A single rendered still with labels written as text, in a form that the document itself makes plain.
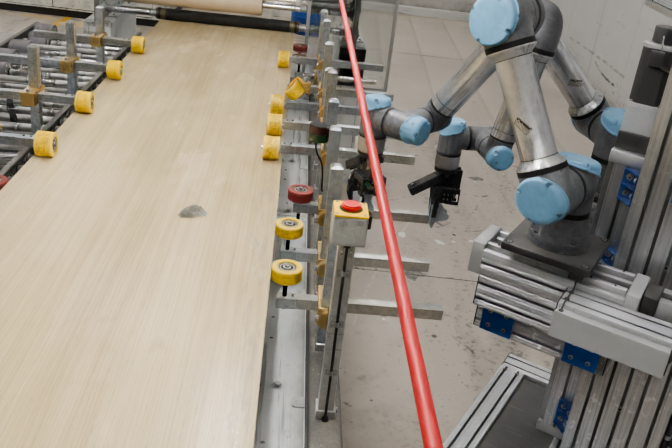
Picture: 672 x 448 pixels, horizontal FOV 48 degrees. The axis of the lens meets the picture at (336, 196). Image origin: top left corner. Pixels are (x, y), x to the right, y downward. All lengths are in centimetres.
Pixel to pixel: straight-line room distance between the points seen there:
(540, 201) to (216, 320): 77
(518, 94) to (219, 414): 94
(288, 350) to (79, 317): 64
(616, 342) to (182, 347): 97
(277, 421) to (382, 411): 111
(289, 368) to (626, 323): 85
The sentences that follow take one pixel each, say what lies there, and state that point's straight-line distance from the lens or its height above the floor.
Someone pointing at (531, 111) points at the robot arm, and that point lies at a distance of 177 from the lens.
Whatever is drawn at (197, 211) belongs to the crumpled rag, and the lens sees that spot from 218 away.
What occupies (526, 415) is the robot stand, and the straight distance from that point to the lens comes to 277.
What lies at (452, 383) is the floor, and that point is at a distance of 317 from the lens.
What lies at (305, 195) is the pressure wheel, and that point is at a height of 90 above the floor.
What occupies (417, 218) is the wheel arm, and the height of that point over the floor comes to 85.
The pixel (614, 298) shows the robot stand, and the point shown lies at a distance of 196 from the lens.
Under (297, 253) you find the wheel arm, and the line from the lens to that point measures 218.
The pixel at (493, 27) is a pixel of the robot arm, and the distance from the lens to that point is 175.
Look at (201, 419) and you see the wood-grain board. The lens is 147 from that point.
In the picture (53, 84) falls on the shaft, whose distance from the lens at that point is 369.
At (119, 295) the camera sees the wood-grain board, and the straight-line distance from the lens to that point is 181.
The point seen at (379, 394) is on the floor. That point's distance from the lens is 303.
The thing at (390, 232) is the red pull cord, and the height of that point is 164.
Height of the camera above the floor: 186
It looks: 24 degrees down
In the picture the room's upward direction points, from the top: 7 degrees clockwise
